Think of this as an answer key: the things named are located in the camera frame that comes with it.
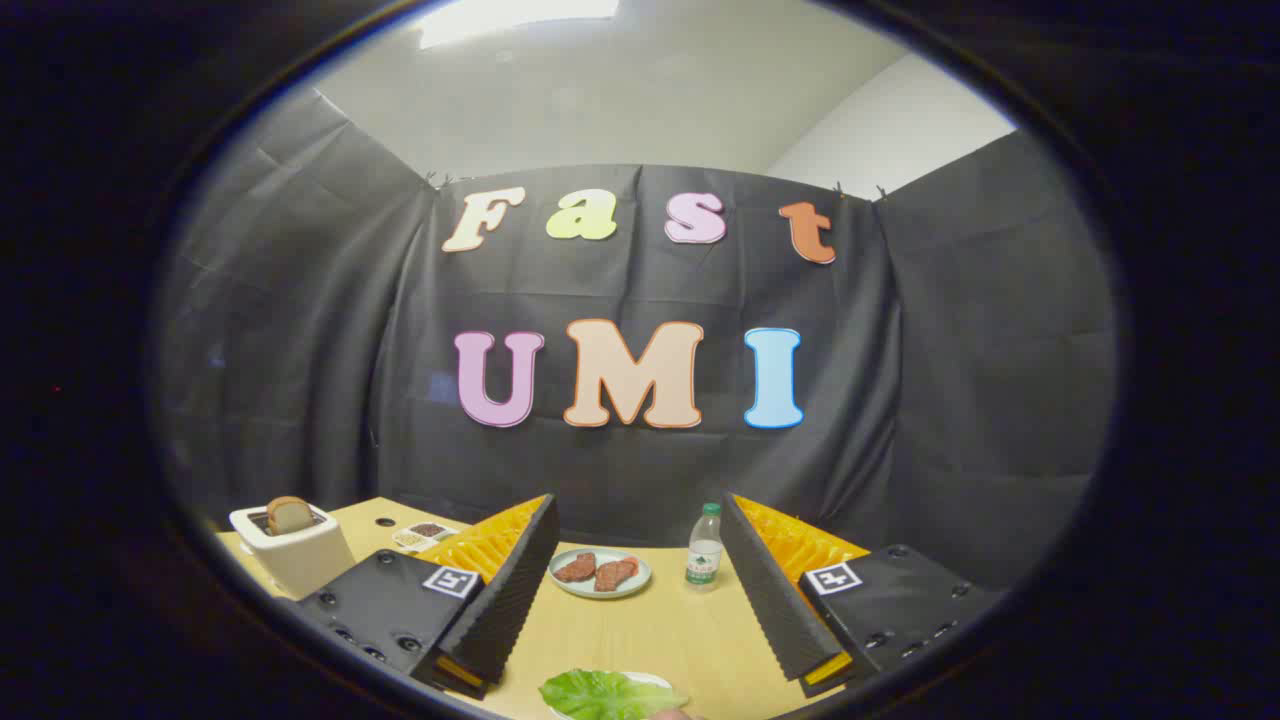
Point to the white divided dish with beans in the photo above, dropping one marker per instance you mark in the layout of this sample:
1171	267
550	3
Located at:
425	532

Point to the white toaster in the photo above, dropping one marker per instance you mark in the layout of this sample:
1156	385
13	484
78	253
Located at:
300	560

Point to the pale green plate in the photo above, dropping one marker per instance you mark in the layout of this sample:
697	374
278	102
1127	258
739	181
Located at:
645	570

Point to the green lettuce leaf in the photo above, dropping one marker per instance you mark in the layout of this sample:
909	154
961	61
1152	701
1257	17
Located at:
600	695

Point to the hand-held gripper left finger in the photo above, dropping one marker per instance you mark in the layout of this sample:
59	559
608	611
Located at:
510	600

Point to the plain bread slice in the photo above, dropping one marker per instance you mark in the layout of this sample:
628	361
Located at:
290	515

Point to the white plate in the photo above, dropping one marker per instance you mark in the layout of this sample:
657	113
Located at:
650	679

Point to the clear water bottle green label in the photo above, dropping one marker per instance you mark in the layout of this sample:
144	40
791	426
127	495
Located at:
704	560

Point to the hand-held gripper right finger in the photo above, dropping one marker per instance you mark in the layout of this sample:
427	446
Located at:
775	600

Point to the brown meat patty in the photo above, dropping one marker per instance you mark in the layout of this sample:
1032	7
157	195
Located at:
615	573
575	568

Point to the black backdrop cloth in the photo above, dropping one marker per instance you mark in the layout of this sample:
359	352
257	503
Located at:
300	350

